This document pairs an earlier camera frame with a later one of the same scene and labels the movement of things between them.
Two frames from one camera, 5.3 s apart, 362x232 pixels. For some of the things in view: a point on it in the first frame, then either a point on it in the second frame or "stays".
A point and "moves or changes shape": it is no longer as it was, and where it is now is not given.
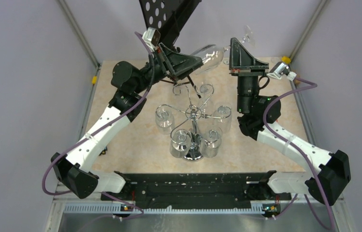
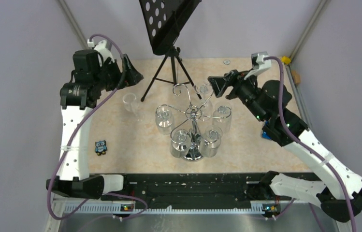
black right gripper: [242, 65] -> [220, 84]
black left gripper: [180, 65] -> [133, 76]
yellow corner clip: [286, 59] stays
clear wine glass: [165, 119] stays
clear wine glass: [209, 141] stays
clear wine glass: [180, 143] stays
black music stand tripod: [169, 17] stays
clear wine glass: [211, 55] moves or changes shape
